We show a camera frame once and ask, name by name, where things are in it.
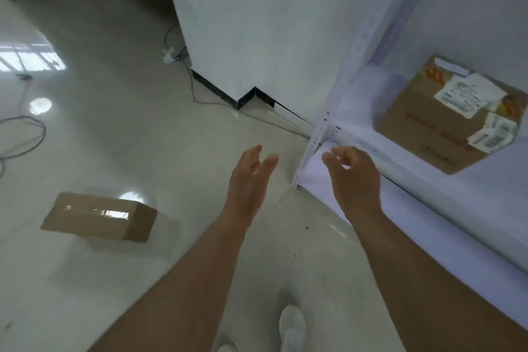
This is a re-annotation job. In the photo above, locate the person's right forearm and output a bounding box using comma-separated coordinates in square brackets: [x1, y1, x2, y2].
[350, 207, 528, 352]

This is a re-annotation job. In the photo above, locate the cardboard box with white labels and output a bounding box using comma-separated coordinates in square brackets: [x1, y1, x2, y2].
[374, 54, 528, 175]

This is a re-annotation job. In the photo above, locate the person's left forearm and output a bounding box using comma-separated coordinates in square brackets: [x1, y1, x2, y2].
[88, 211, 250, 352]

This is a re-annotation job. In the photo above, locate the person's left hand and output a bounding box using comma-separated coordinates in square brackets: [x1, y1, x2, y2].
[224, 144, 279, 227]

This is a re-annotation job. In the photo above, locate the grey cable along wall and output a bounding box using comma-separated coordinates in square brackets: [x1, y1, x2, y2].
[164, 25, 316, 139]

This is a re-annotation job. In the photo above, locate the white metal shelf rack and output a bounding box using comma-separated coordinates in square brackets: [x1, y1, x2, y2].
[290, 0, 528, 321]

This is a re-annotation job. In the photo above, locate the person's white right shoe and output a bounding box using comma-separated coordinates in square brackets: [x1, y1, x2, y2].
[279, 305, 306, 352]

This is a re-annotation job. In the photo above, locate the grey looped floor cable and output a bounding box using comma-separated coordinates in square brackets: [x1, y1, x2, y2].
[0, 116, 47, 178]

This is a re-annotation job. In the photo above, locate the white plug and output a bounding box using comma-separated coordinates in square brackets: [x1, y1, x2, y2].
[162, 47, 187, 64]

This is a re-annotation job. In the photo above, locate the plain taped cardboard box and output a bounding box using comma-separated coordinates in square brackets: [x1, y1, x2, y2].
[40, 192, 158, 243]

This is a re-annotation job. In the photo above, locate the person's right hand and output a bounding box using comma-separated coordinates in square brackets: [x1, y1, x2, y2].
[321, 146, 383, 223]

